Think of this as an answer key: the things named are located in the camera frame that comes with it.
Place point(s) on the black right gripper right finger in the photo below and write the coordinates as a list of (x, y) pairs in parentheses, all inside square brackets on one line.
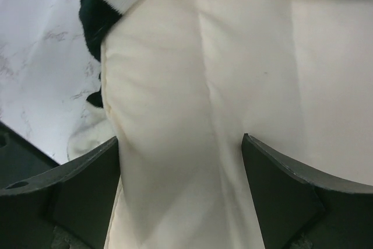
[(299, 206)]

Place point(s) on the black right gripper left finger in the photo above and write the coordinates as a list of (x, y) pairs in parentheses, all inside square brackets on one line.
[(68, 206)]

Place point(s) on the cream quilted pillow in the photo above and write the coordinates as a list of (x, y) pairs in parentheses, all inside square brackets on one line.
[(184, 80)]

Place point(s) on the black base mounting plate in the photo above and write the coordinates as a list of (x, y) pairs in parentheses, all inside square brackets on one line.
[(20, 159)]

